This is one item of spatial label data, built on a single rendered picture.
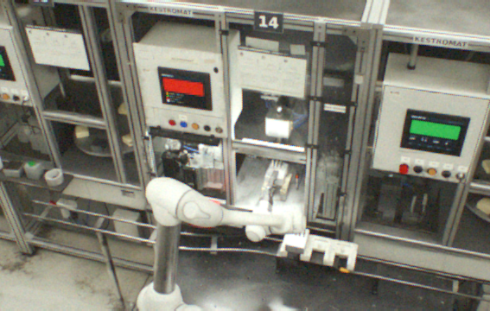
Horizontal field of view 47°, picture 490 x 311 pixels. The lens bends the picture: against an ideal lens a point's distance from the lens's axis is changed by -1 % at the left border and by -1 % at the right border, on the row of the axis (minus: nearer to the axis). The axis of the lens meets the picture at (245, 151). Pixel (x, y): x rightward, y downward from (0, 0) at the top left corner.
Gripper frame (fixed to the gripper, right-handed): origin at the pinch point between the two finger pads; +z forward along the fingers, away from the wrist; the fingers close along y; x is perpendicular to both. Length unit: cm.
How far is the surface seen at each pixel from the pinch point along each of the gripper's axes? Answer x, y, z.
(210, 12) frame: 25, 99, -11
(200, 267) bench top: 30, -34, -41
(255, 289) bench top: -2, -34, -47
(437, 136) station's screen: -73, 57, -15
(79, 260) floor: 137, -103, -10
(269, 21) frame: 0, 98, -11
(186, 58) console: 37, 76, -12
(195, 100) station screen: 34, 56, -15
